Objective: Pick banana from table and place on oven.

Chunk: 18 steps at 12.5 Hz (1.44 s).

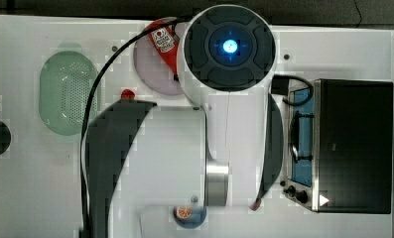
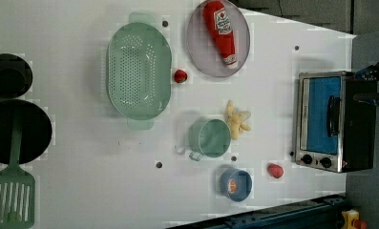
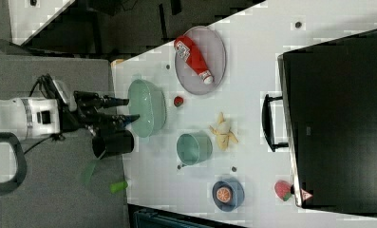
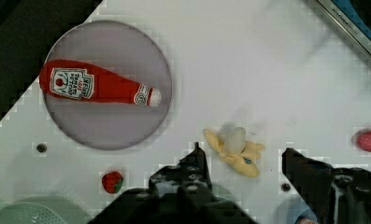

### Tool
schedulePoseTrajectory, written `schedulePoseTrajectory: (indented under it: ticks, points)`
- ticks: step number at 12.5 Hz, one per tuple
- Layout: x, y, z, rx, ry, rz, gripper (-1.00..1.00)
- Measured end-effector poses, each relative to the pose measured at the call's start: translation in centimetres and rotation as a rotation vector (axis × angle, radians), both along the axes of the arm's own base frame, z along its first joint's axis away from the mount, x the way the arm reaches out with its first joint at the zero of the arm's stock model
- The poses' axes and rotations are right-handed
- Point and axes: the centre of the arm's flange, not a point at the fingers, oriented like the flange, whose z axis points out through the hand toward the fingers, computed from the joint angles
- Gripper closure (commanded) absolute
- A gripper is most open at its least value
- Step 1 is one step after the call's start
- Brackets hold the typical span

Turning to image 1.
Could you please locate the blue cup with orange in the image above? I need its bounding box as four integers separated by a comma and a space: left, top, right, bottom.
173, 206, 206, 229

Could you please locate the silver toaster oven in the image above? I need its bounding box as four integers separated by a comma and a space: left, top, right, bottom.
283, 79, 393, 214

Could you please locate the red strawberry toy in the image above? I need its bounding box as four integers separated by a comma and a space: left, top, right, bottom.
121, 89, 136, 100

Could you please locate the green perforated colander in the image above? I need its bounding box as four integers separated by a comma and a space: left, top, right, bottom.
39, 44, 98, 136

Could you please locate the grey round plate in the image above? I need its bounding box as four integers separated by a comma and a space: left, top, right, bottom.
133, 17, 183, 96

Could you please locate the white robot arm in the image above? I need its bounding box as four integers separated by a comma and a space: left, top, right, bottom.
81, 5, 283, 238

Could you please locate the red ketchup bottle toy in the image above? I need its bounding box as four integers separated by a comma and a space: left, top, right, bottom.
148, 19, 179, 74

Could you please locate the red pepper toy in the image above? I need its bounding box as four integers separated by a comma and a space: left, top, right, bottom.
249, 198, 262, 211

